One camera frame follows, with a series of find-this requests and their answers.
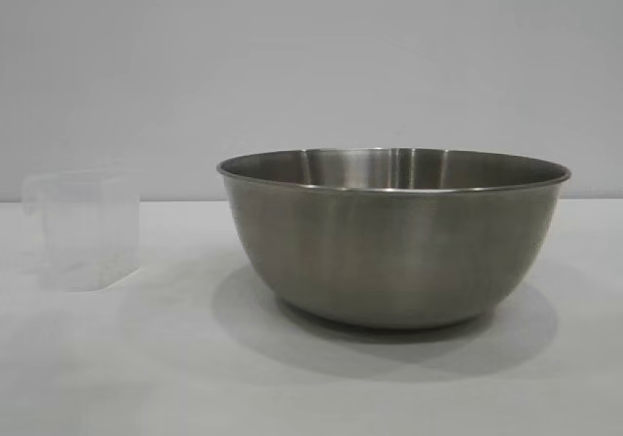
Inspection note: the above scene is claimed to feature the stainless steel mixing bowl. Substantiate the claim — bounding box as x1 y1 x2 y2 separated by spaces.
215 147 572 331

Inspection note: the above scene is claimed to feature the clear plastic measuring cup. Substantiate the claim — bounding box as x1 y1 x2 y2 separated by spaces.
21 171 142 292

